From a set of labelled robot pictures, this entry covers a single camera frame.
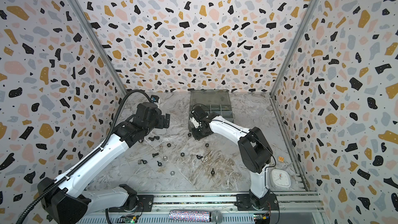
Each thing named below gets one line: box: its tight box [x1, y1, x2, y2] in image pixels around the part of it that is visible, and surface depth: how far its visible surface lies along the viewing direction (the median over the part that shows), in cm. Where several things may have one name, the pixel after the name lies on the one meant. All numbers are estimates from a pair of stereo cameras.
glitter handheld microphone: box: [168, 210, 224, 224], surface depth 69 cm
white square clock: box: [269, 169, 292, 190], surface depth 80 cm
